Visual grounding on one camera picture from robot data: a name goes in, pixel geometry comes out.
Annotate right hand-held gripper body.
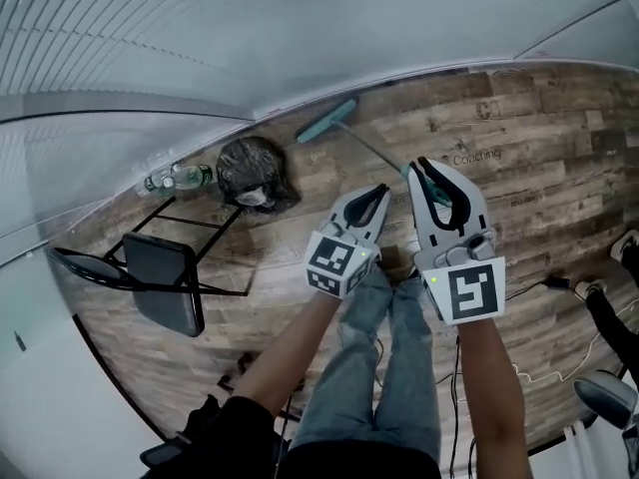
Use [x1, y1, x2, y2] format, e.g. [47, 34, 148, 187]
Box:
[420, 226, 508, 326]

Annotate person's light jeans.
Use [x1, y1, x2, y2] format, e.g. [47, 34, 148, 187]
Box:
[289, 266, 443, 463]

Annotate grey office chair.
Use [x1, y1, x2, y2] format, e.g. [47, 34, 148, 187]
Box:
[572, 370, 639, 431]

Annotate person's left forearm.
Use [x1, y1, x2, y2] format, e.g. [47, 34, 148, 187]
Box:
[232, 286, 345, 418]

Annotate dark garbage bag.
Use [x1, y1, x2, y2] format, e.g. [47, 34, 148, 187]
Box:
[216, 137, 301, 214]

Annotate plastic bottle green label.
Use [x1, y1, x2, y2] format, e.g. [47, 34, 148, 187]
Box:
[169, 164, 215, 192]

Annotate teal broom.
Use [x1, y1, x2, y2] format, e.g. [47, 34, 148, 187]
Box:
[296, 98, 454, 208]

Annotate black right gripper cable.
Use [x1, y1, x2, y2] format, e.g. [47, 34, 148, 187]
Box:
[447, 334, 476, 479]

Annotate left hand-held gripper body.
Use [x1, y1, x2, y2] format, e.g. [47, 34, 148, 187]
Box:
[304, 221, 383, 300]

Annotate person's right forearm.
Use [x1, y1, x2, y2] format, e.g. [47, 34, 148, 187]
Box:
[456, 316, 530, 479]

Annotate clear plastic bottle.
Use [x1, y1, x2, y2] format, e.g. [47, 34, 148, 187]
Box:
[143, 172, 176, 196]

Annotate person's black shirt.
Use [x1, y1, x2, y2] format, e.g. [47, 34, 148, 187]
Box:
[184, 394, 440, 479]

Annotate black folding chair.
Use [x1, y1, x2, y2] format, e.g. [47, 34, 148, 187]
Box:
[47, 195, 251, 338]

